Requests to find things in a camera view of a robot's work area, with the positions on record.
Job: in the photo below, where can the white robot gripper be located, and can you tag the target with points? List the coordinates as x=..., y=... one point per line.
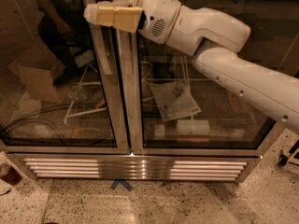
x=159, y=16

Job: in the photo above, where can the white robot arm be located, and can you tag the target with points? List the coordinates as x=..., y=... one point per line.
x=213, y=39

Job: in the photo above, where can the paper manual inside fridge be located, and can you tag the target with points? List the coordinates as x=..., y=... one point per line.
x=174, y=100

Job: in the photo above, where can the stainless glass door refrigerator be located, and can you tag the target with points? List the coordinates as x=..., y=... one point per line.
x=61, y=118

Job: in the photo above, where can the small white block inside fridge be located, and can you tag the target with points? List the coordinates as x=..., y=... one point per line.
x=159, y=130

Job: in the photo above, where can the blue tape floor marker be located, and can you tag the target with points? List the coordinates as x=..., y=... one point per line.
x=120, y=182

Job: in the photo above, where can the brown object at left edge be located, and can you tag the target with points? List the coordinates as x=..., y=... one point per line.
x=9, y=174

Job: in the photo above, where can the black caster wheel cart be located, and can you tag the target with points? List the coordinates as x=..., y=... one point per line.
x=292, y=158

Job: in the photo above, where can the left fridge door handle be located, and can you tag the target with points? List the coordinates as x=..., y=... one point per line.
x=99, y=45

